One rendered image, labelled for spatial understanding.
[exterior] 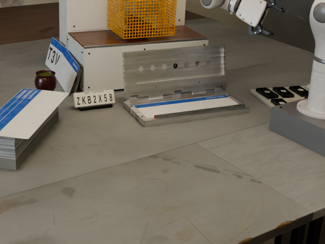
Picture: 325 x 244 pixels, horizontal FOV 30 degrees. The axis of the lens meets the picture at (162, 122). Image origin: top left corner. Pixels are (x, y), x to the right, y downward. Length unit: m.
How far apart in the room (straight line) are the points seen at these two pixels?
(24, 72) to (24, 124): 0.81
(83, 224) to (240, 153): 0.66
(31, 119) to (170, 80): 0.66
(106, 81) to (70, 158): 0.61
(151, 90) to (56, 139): 0.47
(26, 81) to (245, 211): 1.24
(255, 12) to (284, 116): 0.41
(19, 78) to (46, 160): 0.78
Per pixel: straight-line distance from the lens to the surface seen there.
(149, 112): 2.24
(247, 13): 2.31
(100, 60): 2.42
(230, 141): 2.11
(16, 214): 1.66
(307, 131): 2.11
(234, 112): 2.32
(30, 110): 2.02
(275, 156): 2.04
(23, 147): 1.91
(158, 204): 1.69
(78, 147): 2.00
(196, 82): 2.42
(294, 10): 4.88
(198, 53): 2.42
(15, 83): 2.58
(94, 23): 2.62
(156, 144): 2.03
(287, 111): 2.18
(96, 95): 2.31
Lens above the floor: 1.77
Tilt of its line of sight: 23 degrees down
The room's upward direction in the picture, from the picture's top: 3 degrees clockwise
